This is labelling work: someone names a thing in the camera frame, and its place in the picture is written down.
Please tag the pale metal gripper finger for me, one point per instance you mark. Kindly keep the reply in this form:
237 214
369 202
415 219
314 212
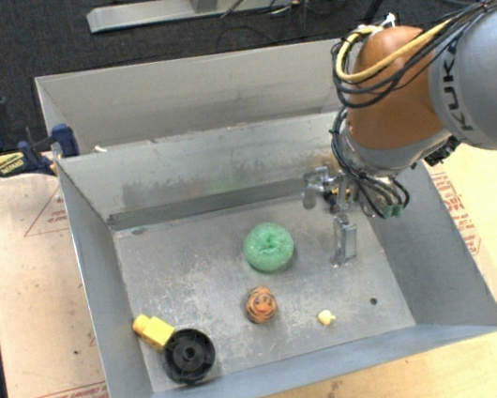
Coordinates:
339 244
352 241

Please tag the green round sponge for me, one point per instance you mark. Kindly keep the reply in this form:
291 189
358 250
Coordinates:
268 247

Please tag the small cream plastic piece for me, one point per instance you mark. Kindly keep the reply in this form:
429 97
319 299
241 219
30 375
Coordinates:
325 317

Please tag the orange striped tiger ball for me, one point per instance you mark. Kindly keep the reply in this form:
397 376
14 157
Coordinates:
260 305

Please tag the grey metal bin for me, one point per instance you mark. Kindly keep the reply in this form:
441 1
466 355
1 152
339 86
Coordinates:
220 255

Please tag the black round spool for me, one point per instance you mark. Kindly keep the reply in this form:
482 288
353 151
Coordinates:
189 356

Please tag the yellow plastic block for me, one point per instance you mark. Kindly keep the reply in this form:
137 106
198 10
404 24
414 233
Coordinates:
155 330

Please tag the brown cardboard board, red print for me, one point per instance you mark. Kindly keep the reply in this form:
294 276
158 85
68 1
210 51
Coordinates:
37 297

